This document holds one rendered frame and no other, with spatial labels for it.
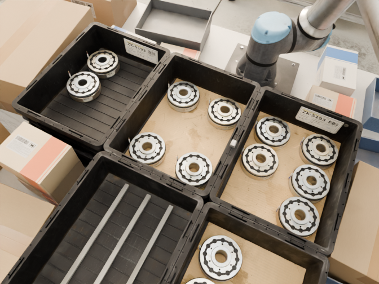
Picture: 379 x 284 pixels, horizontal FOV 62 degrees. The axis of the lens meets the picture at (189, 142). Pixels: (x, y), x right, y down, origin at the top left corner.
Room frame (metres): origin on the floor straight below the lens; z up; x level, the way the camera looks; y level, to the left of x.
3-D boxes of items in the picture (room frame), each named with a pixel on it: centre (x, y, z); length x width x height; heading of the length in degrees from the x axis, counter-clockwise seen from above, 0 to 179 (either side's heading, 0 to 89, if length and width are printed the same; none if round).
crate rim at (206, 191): (0.51, 0.01, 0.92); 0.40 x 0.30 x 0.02; 157
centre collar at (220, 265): (0.15, -0.09, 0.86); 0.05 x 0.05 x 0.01
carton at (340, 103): (0.70, -0.49, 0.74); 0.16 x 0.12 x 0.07; 69
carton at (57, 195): (0.37, 0.40, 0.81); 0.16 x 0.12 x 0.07; 63
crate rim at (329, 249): (0.39, -0.27, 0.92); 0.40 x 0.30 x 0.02; 157
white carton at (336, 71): (0.87, -0.55, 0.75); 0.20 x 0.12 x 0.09; 165
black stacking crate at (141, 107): (0.51, 0.01, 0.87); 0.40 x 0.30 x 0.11; 157
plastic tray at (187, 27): (1.06, 0.09, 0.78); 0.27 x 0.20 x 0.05; 77
